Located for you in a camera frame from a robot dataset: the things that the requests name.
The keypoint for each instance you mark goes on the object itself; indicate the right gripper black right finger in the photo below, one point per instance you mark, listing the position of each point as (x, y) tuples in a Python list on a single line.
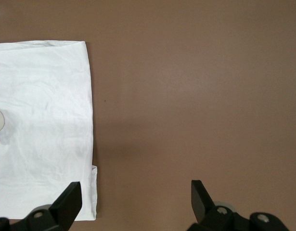
[(200, 204)]

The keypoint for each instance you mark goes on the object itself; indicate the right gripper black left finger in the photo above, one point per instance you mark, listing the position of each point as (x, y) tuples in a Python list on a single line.
[(66, 207)]

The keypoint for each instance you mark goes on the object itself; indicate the white folded cloth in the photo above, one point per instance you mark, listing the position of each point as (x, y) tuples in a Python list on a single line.
[(42, 120)]

